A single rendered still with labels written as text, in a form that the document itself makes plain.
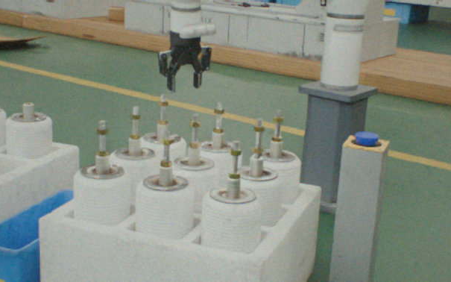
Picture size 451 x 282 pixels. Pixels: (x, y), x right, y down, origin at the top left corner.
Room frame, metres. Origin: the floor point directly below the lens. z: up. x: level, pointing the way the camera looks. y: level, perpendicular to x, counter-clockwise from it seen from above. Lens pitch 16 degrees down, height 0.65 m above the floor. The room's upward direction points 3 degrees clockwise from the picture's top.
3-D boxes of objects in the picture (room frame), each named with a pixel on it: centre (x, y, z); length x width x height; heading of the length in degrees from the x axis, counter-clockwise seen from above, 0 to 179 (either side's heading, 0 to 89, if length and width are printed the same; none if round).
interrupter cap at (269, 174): (1.19, -0.05, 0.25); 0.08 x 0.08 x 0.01
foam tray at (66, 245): (1.23, 0.06, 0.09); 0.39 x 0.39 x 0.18; 70
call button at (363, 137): (1.21, -0.24, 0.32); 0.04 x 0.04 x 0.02
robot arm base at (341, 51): (1.76, -0.27, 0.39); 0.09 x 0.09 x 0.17; 54
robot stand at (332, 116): (1.76, -0.27, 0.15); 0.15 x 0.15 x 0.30; 54
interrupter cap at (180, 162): (1.23, 0.06, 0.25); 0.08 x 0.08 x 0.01
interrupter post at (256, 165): (1.19, -0.05, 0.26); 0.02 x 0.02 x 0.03
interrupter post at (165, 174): (1.12, 0.10, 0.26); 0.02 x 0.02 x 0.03
